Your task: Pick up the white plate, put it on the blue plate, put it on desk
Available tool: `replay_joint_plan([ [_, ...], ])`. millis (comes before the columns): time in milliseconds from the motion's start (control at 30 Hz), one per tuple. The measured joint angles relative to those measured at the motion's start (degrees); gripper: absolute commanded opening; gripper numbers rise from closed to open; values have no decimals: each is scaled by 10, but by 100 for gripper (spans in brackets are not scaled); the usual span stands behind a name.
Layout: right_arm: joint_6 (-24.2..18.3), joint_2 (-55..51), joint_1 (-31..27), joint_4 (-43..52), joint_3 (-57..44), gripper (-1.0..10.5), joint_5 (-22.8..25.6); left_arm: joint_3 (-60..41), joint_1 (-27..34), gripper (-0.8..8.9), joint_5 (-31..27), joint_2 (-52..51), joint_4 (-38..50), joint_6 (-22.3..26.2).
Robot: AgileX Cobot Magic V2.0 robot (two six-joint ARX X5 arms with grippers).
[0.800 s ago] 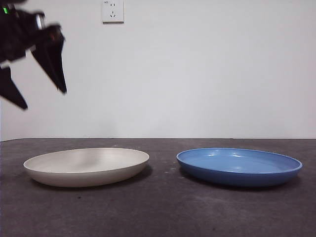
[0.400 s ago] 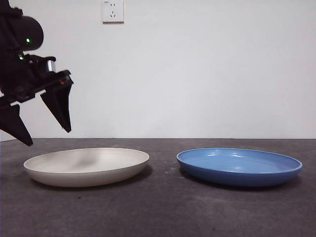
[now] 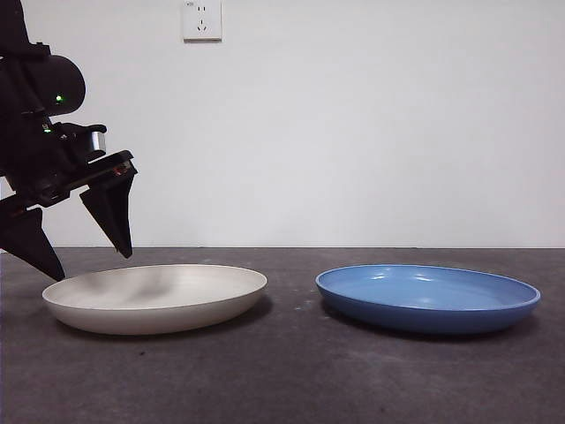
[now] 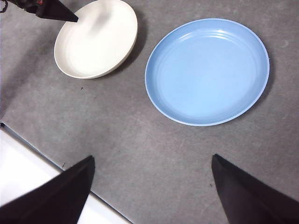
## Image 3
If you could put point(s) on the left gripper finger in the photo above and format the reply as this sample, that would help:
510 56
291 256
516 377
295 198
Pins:
112 212
31 238

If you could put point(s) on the white round plate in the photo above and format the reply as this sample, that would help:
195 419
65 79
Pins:
176 309

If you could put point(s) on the blue round plate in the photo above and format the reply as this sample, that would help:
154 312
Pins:
424 296

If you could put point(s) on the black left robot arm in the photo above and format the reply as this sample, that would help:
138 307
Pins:
62 79

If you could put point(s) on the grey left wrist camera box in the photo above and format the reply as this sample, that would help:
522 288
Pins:
98 141

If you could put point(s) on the white wall socket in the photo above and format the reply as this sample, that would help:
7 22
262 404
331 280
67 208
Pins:
202 22

